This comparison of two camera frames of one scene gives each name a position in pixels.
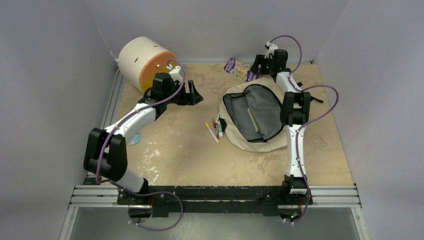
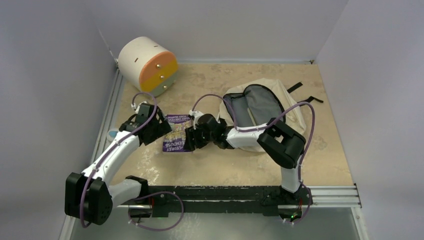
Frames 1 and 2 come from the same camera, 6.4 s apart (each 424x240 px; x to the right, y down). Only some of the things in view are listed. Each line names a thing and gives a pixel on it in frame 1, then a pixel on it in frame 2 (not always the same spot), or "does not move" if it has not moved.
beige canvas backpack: (250, 115) does not move
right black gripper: (259, 60) -> (191, 134)
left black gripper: (189, 99) -> (162, 129)
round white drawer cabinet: (140, 58) does not move
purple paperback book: (242, 69) -> (174, 140)
